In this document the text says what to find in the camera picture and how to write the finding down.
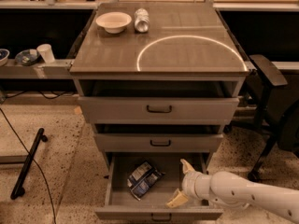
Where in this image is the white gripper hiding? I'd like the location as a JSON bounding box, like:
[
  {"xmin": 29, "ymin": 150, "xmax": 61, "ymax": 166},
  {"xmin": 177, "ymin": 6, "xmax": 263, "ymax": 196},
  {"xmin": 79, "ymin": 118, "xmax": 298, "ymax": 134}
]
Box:
[{"xmin": 166, "ymin": 159, "xmax": 211, "ymax": 208}]

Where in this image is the silver soda can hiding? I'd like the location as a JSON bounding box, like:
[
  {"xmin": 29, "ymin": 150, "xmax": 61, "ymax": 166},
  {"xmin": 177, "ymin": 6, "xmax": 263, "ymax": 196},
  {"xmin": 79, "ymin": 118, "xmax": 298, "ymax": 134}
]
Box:
[{"xmin": 135, "ymin": 8, "xmax": 150, "ymax": 33}]

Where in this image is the black office chair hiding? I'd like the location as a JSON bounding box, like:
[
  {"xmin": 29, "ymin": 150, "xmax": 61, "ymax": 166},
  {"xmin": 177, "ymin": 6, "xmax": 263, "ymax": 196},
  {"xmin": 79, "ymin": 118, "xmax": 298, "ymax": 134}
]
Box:
[{"xmin": 230, "ymin": 53, "xmax": 299, "ymax": 184}]

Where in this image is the blue bowl at edge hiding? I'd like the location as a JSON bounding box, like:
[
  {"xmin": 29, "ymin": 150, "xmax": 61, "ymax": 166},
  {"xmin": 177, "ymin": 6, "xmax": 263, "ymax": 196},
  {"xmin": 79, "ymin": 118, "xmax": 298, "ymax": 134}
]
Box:
[{"xmin": 0, "ymin": 49, "xmax": 10, "ymax": 66}]

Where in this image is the grey drawer cabinet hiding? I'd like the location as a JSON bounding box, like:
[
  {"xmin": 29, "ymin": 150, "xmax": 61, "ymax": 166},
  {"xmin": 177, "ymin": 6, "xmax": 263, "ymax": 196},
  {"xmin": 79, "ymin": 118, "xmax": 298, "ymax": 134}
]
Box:
[{"xmin": 70, "ymin": 2, "xmax": 249, "ymax": 163}]

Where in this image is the grey drawer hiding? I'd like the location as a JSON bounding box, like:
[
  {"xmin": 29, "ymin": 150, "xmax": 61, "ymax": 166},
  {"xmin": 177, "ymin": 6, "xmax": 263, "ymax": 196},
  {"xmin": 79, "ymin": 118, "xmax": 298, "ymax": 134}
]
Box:
[
  {"xmin": 95, "ymin": 153, "xmax": 222, "ymax": 224},
  {"xmin": 94, "ymin": 133, "xmax": 223, "ymax": 153},
  {"xmin": 78, "ymin": 97, "xmax": 238, "ymax": 125}
]

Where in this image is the middle grey drawer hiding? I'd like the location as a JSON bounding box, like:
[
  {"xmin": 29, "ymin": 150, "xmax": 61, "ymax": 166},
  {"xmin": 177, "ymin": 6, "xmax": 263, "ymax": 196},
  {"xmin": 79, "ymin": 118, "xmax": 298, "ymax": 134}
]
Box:
[{"xmin": 94, "ymin": 133, "xmax": 223, "ymax": 153}]

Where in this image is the white paper cup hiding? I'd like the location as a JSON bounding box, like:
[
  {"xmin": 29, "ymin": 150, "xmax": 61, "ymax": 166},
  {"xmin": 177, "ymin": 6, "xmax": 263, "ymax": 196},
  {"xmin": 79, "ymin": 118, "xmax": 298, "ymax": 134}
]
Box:
[{"xmin": 36, "ymin": 44, "xmax": 55, "ymax": 63}]

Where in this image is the black floor cable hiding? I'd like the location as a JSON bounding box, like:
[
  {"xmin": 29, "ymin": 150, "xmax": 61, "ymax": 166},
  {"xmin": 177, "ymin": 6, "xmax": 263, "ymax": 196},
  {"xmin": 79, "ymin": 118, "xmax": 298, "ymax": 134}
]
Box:
[{"xmin": 0, "ymin": 107, "xmax": 57, "ymax": 224}]

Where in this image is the blue chip bag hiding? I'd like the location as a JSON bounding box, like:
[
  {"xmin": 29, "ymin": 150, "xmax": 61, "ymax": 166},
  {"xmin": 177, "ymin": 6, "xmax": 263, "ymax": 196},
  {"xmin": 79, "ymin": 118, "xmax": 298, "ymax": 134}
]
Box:
[{"xmin": 127, "ymin": 161, "xmax": 164, "ymax": 201}]

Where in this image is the top grey drawer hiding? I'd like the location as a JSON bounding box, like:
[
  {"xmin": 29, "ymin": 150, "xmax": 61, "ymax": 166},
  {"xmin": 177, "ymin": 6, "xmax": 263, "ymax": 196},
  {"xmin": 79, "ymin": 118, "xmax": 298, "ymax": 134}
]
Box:
[{"xmin": 78, "ymin": 97, "xmax": 238, "ymax": 125}]

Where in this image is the grey side shelf rail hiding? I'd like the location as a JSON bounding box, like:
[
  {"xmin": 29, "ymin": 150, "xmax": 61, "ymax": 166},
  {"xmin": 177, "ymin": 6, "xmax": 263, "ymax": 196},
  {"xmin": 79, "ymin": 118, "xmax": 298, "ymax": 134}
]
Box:
[{"xmin": 0, "ymin": 59, "xmax": 73, "ymax": 79}]

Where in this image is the bottom grey drawer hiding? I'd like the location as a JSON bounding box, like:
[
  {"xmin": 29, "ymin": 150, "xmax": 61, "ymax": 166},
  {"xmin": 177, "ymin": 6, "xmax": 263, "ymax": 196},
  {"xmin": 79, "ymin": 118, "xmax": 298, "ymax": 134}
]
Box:
[{"xmin": 95, "ymin": 153, "xmax": 222, "ymax": 224}]

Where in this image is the white bowl on counter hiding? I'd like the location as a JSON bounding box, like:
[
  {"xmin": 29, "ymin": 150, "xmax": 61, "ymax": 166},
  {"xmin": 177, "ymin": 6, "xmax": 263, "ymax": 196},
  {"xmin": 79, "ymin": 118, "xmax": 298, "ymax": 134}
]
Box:
[{"xmin": 95, "ymin": 12, "xmax": 132, "ymax": 34}]

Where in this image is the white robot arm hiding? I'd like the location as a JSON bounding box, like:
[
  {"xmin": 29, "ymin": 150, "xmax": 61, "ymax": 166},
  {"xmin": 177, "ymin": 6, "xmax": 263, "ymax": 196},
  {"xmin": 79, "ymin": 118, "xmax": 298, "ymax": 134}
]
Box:
[{"xmin": 166, "ymin": 159, "xmax": 299, "ymax": 224}]

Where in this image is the blue bowl with items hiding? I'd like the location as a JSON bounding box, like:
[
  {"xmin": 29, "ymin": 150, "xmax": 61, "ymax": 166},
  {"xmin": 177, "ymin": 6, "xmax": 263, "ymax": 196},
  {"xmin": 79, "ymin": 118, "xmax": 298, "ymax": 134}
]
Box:
[{"xmin": 15, "ymin": 49, "xmax": 40, "ymax": 66}]

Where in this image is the black floor bar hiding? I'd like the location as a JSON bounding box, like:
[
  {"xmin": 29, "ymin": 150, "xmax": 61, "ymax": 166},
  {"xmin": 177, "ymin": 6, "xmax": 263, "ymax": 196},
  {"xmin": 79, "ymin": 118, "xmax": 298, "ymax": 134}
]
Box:
[{"xmin": 10, "ymin": 128, "xmax": 48, "ymax": 200}]

